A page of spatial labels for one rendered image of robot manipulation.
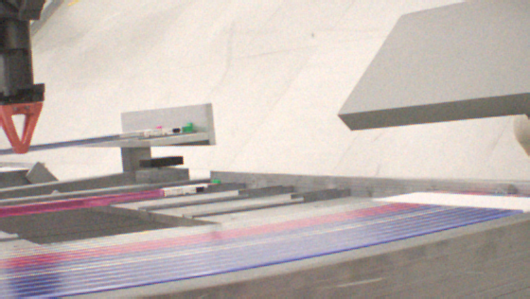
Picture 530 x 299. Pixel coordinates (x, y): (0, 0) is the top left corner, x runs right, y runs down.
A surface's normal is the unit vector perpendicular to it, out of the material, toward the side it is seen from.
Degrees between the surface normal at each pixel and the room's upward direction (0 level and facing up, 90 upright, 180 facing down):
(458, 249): 90
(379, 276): 90
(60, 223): 90
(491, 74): 0
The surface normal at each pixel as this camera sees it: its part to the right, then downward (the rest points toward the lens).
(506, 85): -0.64, -0.65
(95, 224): 0.52, 0.00
